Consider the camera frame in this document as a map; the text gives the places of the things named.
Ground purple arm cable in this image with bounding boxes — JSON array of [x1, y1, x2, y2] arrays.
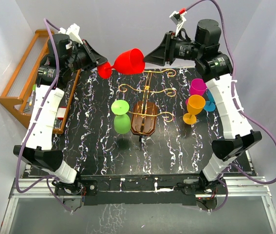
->
[[184, 0, 276, 215], [15, 18, 80, 214]]

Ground orange plastic wine glass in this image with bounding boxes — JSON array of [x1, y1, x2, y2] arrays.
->
[[183, 95, 205, 125]]

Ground red plastic wine glass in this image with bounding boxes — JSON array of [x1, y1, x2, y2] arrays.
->
[[97, 48, 146, 79]]

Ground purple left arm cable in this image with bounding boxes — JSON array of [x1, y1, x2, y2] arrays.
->
[[15, 18, 80, 214]]

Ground green plastic wine glass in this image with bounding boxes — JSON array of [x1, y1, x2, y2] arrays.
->
[[111, 100, 131, 134]]

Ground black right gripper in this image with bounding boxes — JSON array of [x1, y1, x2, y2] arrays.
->
[[142, 32, 202, 67]]

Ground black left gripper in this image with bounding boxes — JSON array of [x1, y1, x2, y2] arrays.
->
[[65, 39, 108, 73]]

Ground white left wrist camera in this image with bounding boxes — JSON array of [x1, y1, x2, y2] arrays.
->
[[58, 23, 83, 44]]

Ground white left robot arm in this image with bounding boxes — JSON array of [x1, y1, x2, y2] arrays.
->
[[13, 33, 108, 195]]

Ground green capped marker pen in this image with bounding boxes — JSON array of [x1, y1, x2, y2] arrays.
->
[[28, 84, 36, 106]]

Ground orange wooden shelf rack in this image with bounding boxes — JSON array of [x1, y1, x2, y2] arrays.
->
[[0, 29, 82, 135]]

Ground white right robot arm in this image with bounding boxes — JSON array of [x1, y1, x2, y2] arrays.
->
[[144, 19, 262, 194]]

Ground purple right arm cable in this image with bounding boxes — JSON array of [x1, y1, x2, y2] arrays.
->
[[184, 0, 276, 215]]

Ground magenta plastic wine glass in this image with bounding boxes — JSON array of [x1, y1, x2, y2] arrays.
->
[[185, 78, 207, 107]]

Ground gold wire wine glass rack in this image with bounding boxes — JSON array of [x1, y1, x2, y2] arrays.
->
[[118, 71, 176, 142]]

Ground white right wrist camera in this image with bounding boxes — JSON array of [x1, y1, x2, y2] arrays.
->
[[169, 8, 186, 35]]

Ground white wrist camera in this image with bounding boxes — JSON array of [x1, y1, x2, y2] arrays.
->
[[169, 8, 186, 35], [58, 23, 83, 44]]

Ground blue plastic wine glass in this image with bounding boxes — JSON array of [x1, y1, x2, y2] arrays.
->
[[203, 90, 216, 112]]

